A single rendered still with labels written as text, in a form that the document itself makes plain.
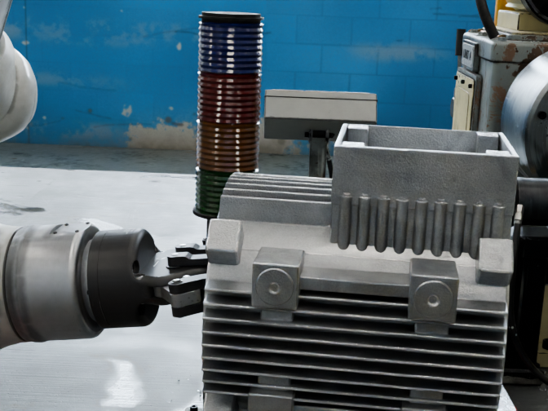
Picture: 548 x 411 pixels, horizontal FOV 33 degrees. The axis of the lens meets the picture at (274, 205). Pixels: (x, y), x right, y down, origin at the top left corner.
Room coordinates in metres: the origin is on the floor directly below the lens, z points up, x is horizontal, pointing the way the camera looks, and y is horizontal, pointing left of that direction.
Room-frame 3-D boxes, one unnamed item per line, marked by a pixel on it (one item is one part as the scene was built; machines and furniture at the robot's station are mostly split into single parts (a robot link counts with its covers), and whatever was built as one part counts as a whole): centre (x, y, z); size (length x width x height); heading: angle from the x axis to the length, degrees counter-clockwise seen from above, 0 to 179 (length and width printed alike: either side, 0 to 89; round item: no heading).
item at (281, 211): (0.66, -0.06, 1.02); 0.20 x 0.19 x 0.19; 83
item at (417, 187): (0.65, -0.10, 1.11); 0.12 x 0.11 x 0.07; 83
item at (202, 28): (0.87, 0.05, 1.19); 0.06 x 0.06 x 0.04
